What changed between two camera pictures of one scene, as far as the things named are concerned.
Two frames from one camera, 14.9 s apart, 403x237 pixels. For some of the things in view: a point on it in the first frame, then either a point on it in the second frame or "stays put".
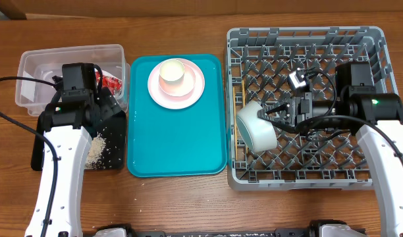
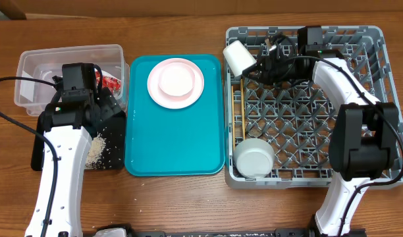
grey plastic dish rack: (267, 64) stays put
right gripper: (297, 108) → (269, 67)
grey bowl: (259, 133) → (253, 157)
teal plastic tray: (168, 143) stays put
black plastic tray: (114, 131) stays put
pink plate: (176, 103) stays put
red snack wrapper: (109, 81) stays put
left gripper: (108, 103) stays put
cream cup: (171, 71) → (238, 58)
